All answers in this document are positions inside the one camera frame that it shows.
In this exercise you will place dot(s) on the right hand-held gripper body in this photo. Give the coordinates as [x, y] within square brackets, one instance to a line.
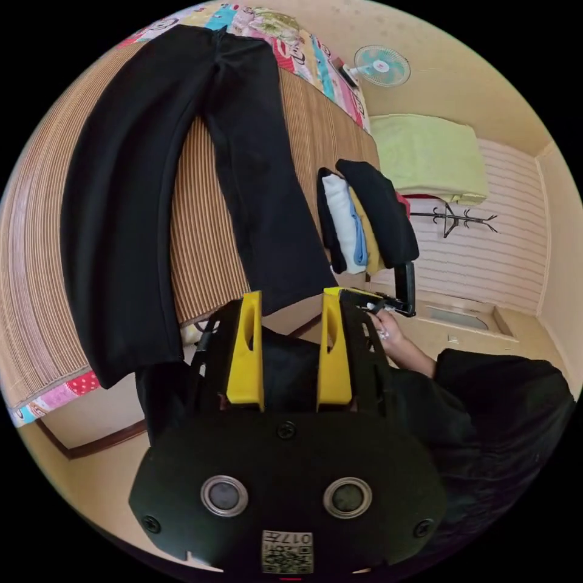
[364, 304]

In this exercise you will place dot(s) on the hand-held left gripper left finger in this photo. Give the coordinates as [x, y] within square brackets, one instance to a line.
[248, 364]

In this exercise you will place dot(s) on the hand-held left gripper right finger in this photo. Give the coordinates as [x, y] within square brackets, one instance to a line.
[334, 378]

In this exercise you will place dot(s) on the person's right forearm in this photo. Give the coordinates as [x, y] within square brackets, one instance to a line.
[412, 357]

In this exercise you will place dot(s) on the black pants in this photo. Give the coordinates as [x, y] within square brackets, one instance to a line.
[123, 205]

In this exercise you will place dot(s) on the person's right hand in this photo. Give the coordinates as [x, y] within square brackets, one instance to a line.
[388, 330]

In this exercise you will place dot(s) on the pile of clothes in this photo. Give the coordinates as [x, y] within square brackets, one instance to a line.
[387, 214]

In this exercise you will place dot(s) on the black coat rack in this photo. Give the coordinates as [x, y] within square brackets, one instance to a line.
[448, 219]

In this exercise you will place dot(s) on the light green cloth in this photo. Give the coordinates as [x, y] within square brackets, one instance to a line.
[428, 155]

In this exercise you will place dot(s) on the person's body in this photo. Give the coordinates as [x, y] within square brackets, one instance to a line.
[492, 423]

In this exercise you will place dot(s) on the teal wall fan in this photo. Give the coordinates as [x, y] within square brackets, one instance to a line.
[381, 66]

